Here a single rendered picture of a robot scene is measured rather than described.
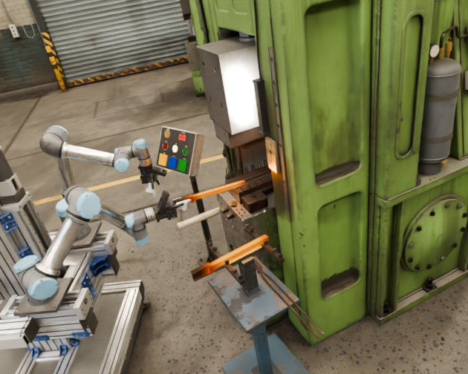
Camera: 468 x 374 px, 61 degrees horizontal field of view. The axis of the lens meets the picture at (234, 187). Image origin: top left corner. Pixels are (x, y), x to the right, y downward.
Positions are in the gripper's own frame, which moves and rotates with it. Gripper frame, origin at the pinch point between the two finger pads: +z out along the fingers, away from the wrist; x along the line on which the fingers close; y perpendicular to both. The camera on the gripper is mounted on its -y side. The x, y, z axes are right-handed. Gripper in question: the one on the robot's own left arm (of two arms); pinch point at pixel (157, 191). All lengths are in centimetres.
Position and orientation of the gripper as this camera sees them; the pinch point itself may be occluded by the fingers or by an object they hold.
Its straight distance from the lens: 253.7
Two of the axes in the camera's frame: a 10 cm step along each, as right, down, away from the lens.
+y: -9.9, 1.2, 1.0
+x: -0.2, 5.2, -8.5
